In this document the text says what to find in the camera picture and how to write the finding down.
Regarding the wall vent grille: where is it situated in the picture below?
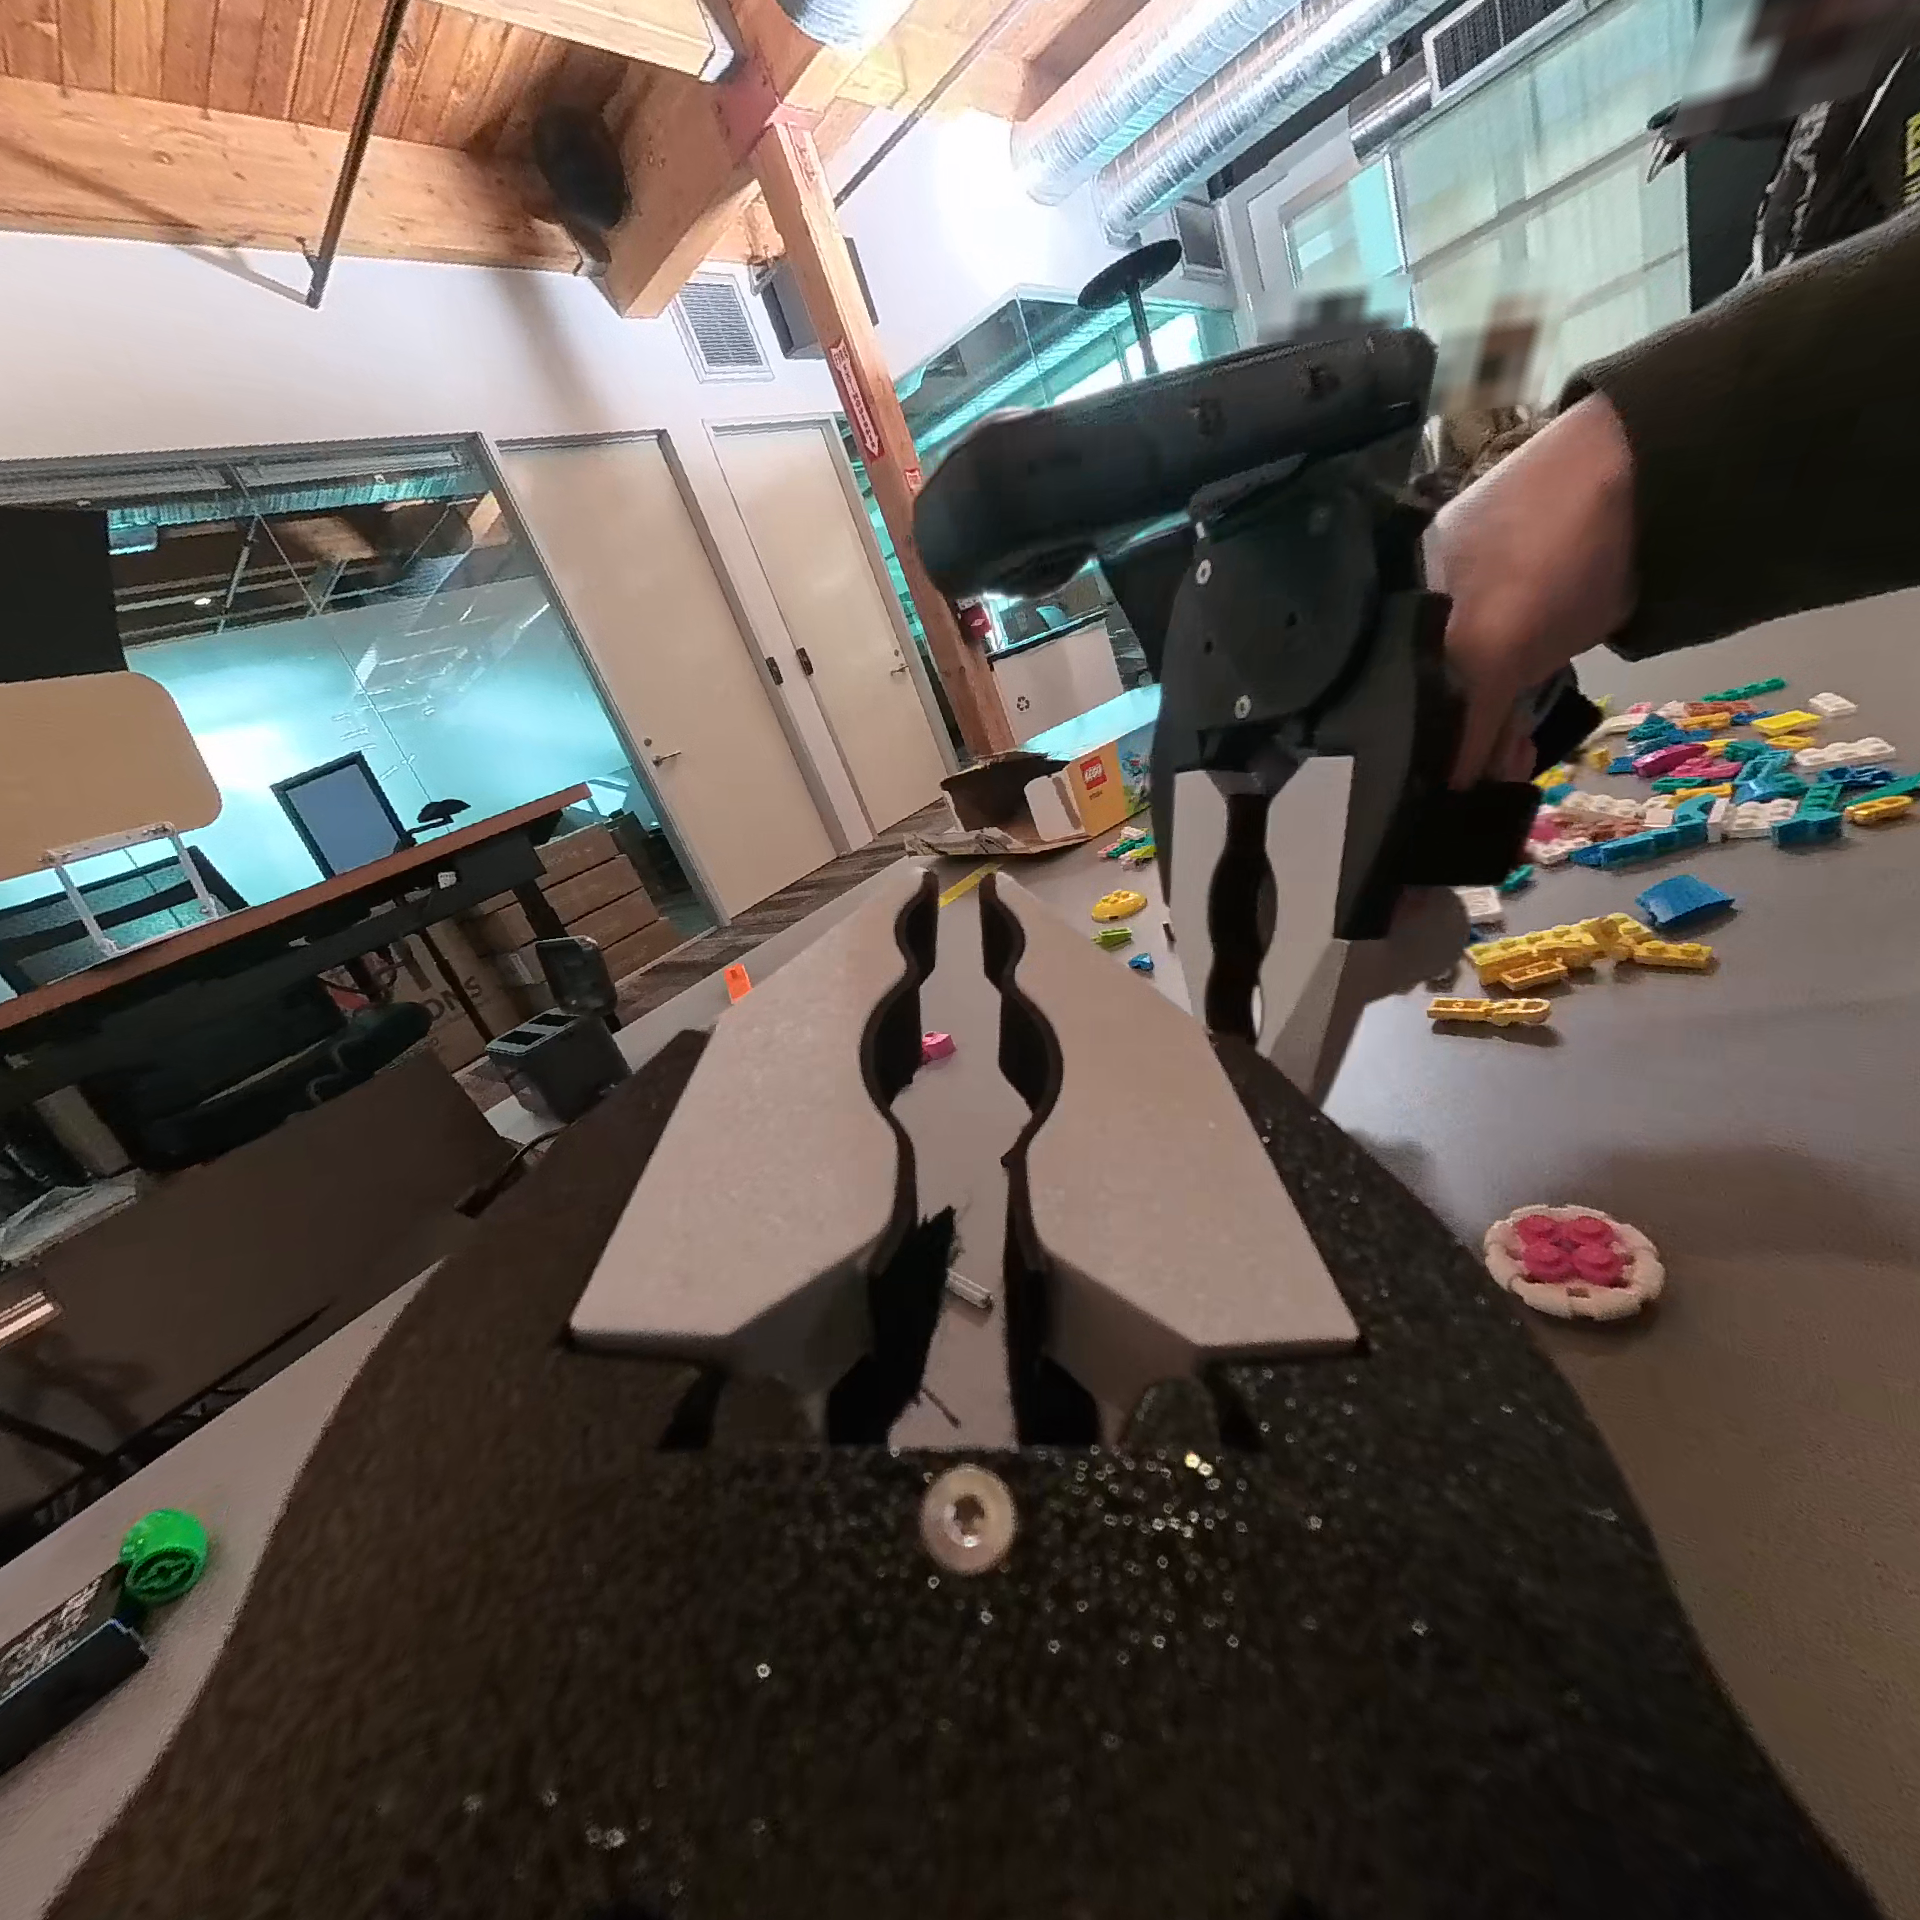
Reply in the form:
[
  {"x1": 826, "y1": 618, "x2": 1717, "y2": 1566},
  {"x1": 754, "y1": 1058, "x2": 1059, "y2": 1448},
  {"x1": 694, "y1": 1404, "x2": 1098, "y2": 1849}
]
[{"x1": 667, "y1": 270, "x2": 776, "y2": 376}]

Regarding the person's right forearm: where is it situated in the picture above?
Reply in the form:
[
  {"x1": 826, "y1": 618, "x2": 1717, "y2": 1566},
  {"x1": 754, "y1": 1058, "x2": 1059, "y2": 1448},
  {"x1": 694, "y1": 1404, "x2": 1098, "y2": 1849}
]
[{"x1": 1559, "y1": 209, "x2": 1920, "y2": 663}]

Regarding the glass office partition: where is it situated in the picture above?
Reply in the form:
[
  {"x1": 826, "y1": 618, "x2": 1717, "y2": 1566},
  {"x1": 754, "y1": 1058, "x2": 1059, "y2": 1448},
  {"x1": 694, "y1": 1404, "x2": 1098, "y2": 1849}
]
[{"x1": 0, "y1": 434, "x2": 723, "y2": 992}]

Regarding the black monitor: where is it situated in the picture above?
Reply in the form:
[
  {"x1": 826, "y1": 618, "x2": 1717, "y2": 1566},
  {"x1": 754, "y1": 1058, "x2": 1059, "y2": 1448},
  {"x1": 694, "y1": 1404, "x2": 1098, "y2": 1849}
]
[{"x1": 269, "y1": 749, "x2": 406, "y2": 879}]

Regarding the brown wooden table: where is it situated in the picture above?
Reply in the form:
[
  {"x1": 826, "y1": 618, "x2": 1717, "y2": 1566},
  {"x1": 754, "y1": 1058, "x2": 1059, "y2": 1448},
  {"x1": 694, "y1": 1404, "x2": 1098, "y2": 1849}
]
[{"x1": 0, "y1": 778, "x2": 594, "y2": 1081}]

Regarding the white recycling bin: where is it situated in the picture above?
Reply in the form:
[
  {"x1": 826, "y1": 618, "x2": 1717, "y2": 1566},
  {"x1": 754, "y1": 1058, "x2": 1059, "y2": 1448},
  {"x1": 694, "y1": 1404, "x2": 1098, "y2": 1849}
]
[{"x1": 990, "y1": 621, "x2": 1127, "y2": 721}]

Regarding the black disc floor lamp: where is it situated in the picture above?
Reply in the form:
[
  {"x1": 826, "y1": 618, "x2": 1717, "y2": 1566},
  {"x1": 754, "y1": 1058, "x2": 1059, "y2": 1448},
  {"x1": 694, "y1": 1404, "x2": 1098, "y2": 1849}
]
[{"x1": 1084, "y1": 237, "x2": 1187, "y2": 376}]

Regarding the pile of colourful toy bricks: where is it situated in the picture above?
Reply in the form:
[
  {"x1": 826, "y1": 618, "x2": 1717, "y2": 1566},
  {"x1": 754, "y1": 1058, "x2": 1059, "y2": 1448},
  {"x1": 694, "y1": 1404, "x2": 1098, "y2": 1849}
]
[{"x1": 1500, "y1": 679, "x2": 1920, "y2": 902}]

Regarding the dark round ceiling fixture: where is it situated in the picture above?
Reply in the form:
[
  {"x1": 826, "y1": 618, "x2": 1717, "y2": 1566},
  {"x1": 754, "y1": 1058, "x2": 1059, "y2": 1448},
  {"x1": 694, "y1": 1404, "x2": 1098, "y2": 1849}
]
[{"x1": 532, "y1": 102, "x2": 632, "y2": 232}]

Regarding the black wall speaker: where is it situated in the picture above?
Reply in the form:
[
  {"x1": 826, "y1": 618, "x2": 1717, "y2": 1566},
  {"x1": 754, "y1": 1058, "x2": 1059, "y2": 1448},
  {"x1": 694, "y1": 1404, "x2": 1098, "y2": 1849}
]
[{"x1": 756, "y1": 239, "x2": 880, "y2": 360}]

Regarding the wooden post with red signs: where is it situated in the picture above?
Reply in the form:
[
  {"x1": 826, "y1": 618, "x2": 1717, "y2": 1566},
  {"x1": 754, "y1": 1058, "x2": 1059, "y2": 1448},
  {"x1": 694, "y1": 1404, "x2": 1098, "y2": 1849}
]
[{"x1": 749, "y1": 119, "x2": 1022, "y2": 768}]

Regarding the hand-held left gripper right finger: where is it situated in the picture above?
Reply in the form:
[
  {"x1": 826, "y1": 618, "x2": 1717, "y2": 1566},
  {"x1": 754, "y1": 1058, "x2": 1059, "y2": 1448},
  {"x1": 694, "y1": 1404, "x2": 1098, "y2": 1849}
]
[{"x1": 979, "y1": 871, "x2": 1365, "y2": 1448}]

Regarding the black charger with slots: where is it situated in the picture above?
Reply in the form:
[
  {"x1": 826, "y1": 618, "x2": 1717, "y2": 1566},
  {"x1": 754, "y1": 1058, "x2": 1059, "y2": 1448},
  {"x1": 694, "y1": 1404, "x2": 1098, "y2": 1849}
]
[{"x1": 487, "y1": 937, "x2": 632, "y2": 1119}]

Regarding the grey desk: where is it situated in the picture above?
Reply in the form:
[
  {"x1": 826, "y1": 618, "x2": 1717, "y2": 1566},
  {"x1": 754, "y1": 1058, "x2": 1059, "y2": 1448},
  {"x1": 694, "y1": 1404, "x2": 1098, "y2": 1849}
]
[{"x1": 0, "y1": 591, "x2": 1920, "y2": 1920}]

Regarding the white wall air unit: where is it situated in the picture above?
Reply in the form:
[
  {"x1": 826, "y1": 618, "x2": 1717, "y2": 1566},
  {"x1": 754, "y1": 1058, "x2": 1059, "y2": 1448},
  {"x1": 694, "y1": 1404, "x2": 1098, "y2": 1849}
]
[{"x1": 1424, "y1": 0, "x2": 1589, "y2": 104}]

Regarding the group of green toy bricks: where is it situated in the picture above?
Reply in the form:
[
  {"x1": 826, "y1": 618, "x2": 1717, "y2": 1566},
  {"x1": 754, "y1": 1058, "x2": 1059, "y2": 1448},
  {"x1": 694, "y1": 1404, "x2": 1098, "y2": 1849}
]
[{"x1": 117, "y1": 1505, "x2": 212, "y2": 1608}]

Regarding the black flag panel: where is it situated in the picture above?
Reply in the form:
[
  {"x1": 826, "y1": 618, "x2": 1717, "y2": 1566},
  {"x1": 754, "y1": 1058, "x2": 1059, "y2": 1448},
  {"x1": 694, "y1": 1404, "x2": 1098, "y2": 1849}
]
[{"x1": 0, "y1": 506, "x2": 127, "y2": 682}]

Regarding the beige board on stand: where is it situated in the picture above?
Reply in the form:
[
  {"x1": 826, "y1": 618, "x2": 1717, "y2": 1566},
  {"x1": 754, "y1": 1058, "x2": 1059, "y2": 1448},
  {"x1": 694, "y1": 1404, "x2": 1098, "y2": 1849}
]
[{"x1": 0, "y1": 669, "x2": 227, "y2": 887}]

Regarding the paned window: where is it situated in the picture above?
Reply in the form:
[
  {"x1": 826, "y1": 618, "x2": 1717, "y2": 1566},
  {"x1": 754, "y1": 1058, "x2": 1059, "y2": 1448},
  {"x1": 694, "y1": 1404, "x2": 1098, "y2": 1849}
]
[{"x1": 901, "y1": 293, "x2": 1248, "y2": 663}]

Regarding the white door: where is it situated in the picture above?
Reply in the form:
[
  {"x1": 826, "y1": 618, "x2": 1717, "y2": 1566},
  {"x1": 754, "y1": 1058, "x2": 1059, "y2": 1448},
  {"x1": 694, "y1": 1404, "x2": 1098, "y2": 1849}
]
[
  {"x1": 703, "y1": 415, "x2": 952, "y2": 840},
  {"x1": 496, "y1": 434, "x2": 840, "y2": 922}
]

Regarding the colourful cardboard box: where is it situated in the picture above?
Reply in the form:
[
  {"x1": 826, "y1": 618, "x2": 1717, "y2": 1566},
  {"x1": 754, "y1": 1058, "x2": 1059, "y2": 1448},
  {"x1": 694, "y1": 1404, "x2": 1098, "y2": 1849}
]
[{"x1": 938, "y1": 737, "x2": 1157, "y2": 858}]

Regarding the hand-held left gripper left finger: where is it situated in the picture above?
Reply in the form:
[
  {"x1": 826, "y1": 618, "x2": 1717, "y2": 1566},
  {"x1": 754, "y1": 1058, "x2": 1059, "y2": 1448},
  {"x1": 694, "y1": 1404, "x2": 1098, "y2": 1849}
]
[{"x1": 566, "y1": 858, "x2": 963, "y2": 1442}]

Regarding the person's right hand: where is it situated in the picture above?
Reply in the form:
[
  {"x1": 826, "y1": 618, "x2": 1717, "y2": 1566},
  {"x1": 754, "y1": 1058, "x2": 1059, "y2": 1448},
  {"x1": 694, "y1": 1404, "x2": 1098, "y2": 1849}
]
[{"x1": 1421, "y1": 393, "x2": 1640, "y2": 789}]

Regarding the black hanging pipe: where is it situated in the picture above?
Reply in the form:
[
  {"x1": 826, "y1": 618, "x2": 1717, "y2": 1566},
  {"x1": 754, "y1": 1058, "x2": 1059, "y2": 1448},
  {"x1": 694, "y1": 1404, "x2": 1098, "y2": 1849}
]
[{"x1": 306, "y1": 0, "x2": 408, "y2": 309}]

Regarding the white round pie toy brick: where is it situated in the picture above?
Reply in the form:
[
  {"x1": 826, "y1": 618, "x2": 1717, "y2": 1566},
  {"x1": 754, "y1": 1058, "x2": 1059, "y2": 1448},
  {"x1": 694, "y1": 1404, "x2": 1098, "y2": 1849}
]
[{"x1": 1480, "y1": 1201, "x2": 1666, "y2": 1325}]

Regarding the stack of cardboard boxes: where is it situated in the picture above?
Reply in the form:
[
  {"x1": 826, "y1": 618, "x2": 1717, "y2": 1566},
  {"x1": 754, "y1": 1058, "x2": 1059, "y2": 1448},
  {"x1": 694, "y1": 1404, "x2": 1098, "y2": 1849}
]
[{"x1": 435, "y1": 816, "x2": 683, "y2": 1037}]

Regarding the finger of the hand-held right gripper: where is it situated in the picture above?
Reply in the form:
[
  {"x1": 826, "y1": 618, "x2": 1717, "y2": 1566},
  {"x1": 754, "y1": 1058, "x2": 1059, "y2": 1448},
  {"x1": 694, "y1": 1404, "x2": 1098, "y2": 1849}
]
[
  {"x1": 1248, "y1": 746, "x2": 1472, "y2": 1104},
  {"x1": 1160, "y1": 761, "x2": 1261, "y2": 1039}
]

